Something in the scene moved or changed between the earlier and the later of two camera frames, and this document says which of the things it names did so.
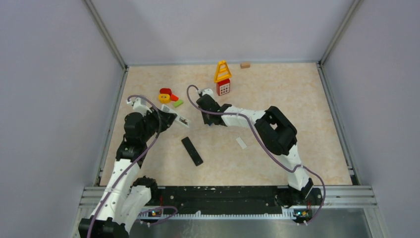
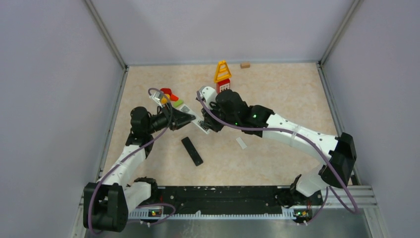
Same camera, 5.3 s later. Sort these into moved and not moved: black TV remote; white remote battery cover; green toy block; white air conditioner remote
Moved: white air conditioner remote
Not moved: white remote battery cover; green toy block; black TV remote
